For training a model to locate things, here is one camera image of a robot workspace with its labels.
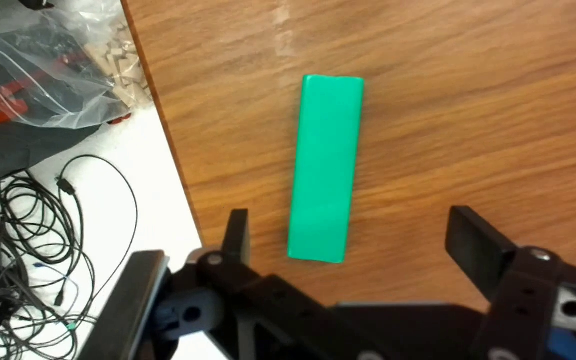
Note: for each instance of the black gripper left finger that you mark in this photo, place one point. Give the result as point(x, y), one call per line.
point(236, 233)

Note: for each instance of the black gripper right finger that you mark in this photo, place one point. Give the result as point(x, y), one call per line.
point(478, 243)

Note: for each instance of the pile of wood chips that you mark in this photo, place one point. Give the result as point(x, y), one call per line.
point(127, 63)

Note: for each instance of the clear plastic bag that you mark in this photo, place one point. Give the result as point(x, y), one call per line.
point(34, 87)

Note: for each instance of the green rectangular block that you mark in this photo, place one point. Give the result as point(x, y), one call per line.
point(324, 167)

